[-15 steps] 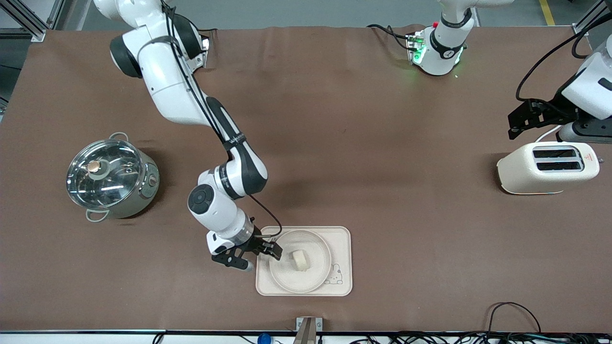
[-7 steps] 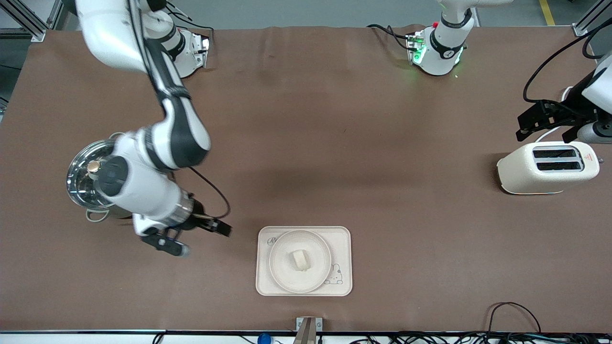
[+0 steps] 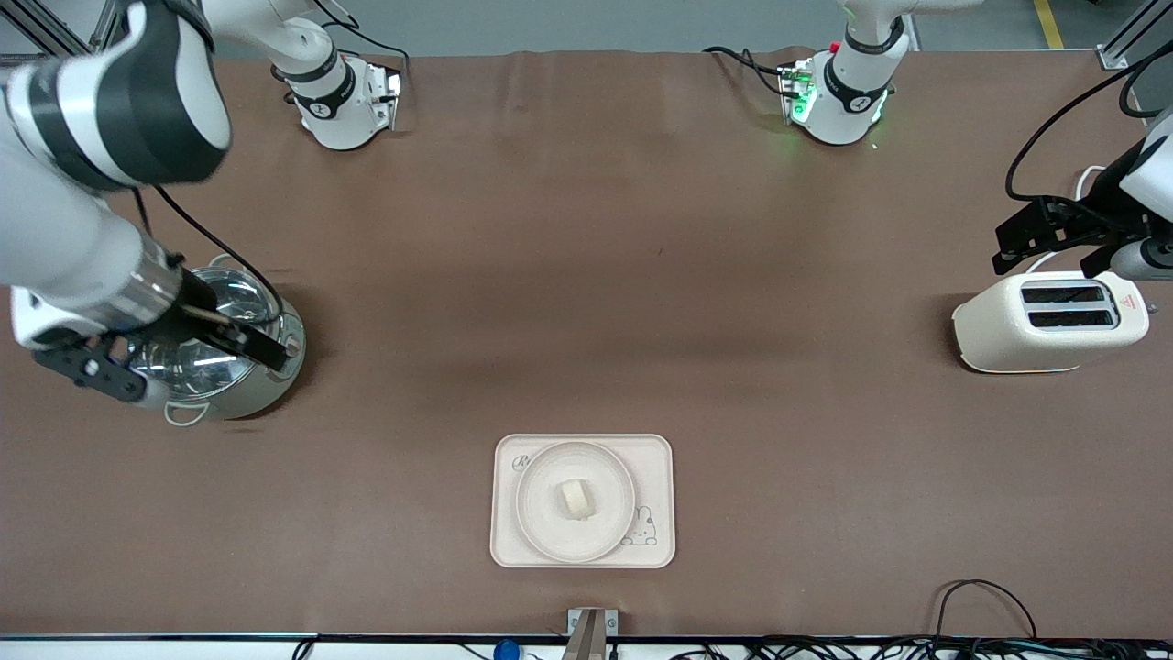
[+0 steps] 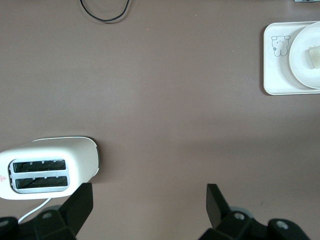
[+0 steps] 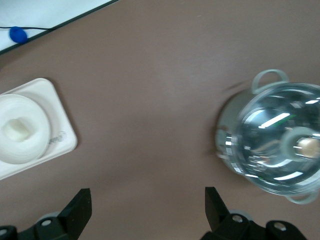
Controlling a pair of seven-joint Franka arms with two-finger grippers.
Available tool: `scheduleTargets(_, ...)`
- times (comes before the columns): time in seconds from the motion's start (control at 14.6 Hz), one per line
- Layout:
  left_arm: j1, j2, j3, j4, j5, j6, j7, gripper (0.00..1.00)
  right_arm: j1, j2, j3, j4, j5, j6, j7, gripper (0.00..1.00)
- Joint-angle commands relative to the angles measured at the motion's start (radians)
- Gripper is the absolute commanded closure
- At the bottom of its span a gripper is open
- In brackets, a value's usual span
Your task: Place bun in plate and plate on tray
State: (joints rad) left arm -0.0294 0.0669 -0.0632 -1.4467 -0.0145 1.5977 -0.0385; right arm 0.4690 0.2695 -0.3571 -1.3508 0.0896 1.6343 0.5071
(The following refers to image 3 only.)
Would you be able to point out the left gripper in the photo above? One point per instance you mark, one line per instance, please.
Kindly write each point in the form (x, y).
(1106, 199)

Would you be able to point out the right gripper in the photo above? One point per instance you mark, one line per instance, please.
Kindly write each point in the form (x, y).
(198, 302)

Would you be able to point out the round cream plate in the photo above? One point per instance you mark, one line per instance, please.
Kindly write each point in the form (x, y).
(541, 522)

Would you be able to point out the small white steamed bun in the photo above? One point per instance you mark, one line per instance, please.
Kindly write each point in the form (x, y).
(576, 500)

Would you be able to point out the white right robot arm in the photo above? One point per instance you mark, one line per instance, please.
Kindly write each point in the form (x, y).
(110, 92)

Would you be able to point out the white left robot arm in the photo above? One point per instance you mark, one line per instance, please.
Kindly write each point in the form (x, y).
(848, 92)

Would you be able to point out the cream rabbit print tray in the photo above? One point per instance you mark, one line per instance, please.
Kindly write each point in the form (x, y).
(655, 477)

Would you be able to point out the silver electric cooking pot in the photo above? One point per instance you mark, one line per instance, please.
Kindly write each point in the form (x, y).
(266, 390)

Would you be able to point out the glass pot lid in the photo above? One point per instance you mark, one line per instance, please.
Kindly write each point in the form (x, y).
(197, 371)

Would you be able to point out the cream two-slot toaster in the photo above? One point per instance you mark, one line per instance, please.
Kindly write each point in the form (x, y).
(1008, 335)

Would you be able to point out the brown table mat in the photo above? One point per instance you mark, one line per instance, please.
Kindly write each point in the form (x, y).
(586, 229)

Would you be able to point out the blue round knob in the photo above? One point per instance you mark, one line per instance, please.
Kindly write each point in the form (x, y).
(506, 651)

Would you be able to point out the aluminium frame profile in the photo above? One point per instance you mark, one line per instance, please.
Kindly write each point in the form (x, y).
(1113, 60)
(55, 27)

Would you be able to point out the metal camera bracket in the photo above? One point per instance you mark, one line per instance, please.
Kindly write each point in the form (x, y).
(591, 628)

